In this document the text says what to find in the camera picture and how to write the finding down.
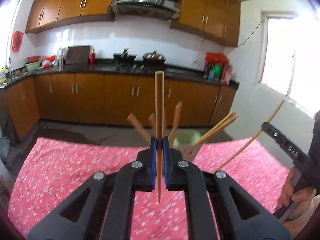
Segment red basin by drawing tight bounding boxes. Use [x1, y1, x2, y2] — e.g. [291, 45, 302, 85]
[27, 56, 40, 63]

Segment wooden chopstick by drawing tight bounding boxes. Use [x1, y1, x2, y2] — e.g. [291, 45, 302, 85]
[170, 101, 183, 146]
[215, 99, 285, 172]
[155, 71, 164, 203]

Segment window on right wall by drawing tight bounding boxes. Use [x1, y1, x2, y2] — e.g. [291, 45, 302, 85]
[258, 12, 319, 116]

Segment green bottle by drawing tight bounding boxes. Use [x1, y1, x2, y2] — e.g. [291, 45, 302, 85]
[213, 64, 223, 81]

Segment black countertop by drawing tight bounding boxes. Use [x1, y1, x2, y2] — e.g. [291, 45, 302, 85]
[1, 59, 225, 89]

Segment pink floral tablecloth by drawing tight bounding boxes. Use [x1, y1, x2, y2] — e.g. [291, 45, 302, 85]
[8, 138, 288, 239]

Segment red hanging plastic bag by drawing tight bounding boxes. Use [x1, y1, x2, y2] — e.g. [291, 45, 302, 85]
[11, 31, 24, 53]

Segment black wok with lid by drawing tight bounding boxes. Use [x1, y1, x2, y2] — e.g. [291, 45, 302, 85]
[113, 48, 137, 66]

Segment upper kitchen cabinets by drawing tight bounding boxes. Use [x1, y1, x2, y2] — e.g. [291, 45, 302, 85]
[25, 0, 241, 47]

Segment wooden chopstick gripper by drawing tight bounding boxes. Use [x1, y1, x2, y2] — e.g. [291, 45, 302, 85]
[194, 112, 238, 146]

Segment grey perforated utensil holder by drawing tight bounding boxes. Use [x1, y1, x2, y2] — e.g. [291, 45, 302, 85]
[168, 128, 203, 163]

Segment kitchen cabinets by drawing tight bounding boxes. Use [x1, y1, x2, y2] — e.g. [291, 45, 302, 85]
[4, 73, 237, 139]
[25, 0, 241, 47]

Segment leaning chopstick in holder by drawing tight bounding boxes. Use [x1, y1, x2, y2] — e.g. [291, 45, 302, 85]
[127, 113, 151, 144]

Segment steel pot on stove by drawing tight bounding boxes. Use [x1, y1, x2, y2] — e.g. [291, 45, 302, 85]
[143, 50, 167, 66]

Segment dark cutting board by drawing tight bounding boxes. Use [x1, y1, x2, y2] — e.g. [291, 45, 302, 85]
[65, 46, 91, 64]

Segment red bag over bottles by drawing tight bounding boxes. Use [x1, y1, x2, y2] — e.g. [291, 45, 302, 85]
[204, 52, 229, 66]

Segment red bottle on counter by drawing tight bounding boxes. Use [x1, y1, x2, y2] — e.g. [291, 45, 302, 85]
[89, 48, 96, 64]

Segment steel range hood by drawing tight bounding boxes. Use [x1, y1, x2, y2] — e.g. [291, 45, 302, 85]
[111, 0, 180, 21]

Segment green basin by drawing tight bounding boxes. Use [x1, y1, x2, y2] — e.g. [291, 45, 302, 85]
[25, 61, 42, 72]

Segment lower kitchen cabinets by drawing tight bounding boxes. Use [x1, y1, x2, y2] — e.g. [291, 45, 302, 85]
[4, 73, 237, 139]

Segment person's right hand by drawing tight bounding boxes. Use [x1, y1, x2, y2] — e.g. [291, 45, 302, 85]
[277, 167, 316, 208]

